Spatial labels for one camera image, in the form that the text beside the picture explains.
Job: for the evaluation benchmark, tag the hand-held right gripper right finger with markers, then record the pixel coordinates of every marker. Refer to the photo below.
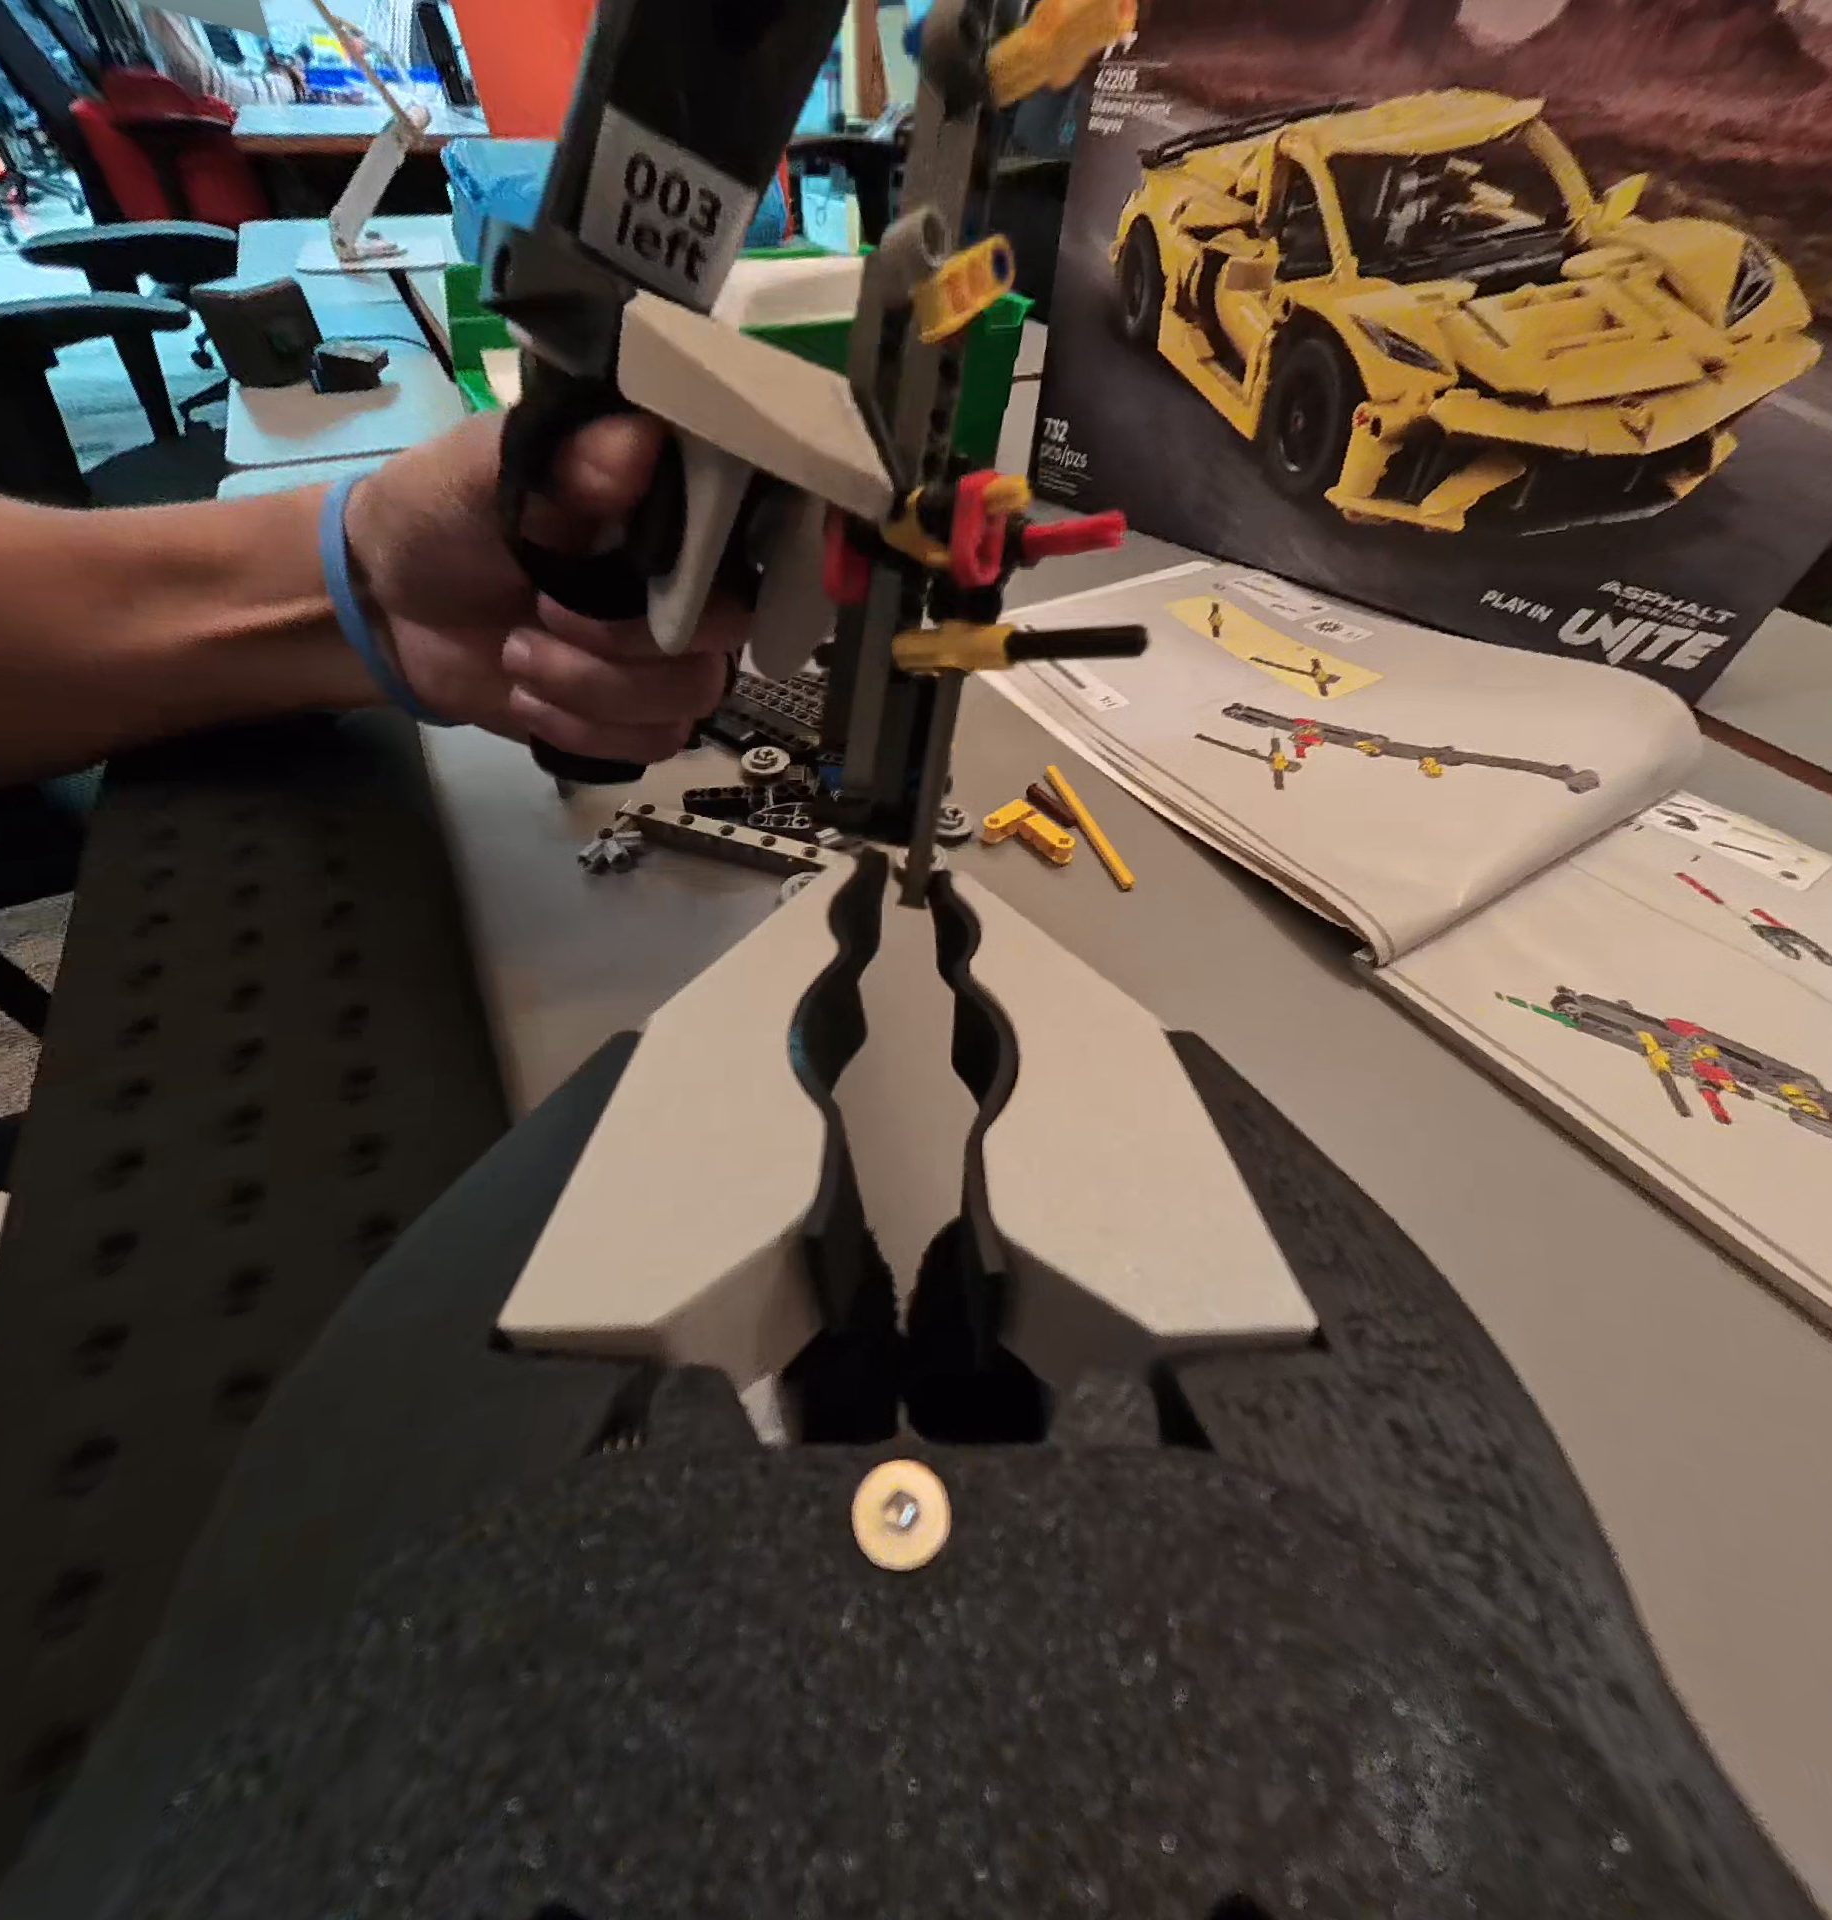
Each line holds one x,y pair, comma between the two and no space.
1140,1200

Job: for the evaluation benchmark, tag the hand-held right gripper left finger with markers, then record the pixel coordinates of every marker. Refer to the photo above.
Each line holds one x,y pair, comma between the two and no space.
660,1200

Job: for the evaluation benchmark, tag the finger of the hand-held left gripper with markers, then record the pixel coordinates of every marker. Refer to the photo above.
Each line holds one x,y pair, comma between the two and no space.
735,390

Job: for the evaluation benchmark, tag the long grey lego beam assembly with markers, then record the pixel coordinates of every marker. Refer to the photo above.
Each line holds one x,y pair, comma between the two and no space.
894,376

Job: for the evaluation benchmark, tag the grey lego wheel hub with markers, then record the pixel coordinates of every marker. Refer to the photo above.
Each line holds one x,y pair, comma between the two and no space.
765,762
954,818

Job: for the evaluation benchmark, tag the long yellow lego axle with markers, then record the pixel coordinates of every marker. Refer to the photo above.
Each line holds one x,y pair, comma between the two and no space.
1089,826

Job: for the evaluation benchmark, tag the yellow L-shaped lego beam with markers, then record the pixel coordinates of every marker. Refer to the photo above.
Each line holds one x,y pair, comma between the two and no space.
1029,826

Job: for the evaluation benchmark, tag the brown lego connector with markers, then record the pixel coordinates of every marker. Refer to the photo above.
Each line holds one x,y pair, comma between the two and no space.
1048,801

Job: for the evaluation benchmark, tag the open lego instruction booklet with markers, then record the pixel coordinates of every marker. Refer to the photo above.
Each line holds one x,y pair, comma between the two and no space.
1456,796

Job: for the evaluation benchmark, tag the lego box yellow car picture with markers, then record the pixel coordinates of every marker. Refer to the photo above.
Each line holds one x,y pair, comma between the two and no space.
1456,301

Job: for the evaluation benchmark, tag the person's left hand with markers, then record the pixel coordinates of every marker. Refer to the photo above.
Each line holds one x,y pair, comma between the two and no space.
435,600

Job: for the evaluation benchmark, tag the white paper bag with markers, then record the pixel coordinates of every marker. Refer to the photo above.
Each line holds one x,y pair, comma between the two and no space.
796,291

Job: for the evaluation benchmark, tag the orange felt bag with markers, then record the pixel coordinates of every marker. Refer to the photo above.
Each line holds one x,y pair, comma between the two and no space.
520,61

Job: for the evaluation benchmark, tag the blue plastic package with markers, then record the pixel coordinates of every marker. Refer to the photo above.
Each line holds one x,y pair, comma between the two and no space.
481,181

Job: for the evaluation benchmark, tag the green plastic bin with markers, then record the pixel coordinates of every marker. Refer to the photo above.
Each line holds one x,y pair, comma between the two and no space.
990,390

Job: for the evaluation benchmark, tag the wooden board document stand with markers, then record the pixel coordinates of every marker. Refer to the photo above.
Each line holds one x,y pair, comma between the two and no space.
375,165

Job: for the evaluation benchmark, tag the pile of dark grey beams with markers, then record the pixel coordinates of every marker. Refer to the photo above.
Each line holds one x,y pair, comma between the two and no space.
735,840

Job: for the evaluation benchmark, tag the blue wristband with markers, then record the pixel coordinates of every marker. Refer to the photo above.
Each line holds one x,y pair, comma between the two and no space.
343,600

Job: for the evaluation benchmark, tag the black office chair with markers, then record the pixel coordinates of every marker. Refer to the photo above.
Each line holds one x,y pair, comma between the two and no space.
106,301

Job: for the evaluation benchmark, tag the black camera device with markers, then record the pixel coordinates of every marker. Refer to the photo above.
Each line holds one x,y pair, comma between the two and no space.
265,330

